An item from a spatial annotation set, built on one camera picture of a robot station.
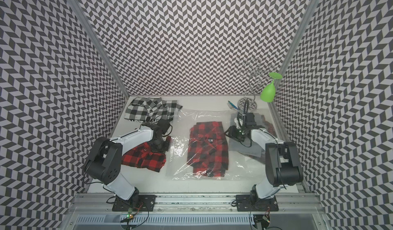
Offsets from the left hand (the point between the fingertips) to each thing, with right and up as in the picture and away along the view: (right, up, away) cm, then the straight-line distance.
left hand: (163, 152), depth 88 cm
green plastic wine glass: (+61, +35, -1) cm, 70 cm away
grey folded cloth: (+42, +3, +3) cm, 43 cm away
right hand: (+38, +9, +3) cm, 39 cm away
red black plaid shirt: (-10, -1, -4) cm, 11 cm away
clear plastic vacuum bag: (+45, -7, -4) cm, 45 cm away
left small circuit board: (-9, -21, -22) cm, 32 cm away
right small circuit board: (+51, -24, -20) cm, 60 cm away
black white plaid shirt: (-20, +25, +19) cm, 38 cm away
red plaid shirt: (+26, +1, -1) cm, 26 cm away
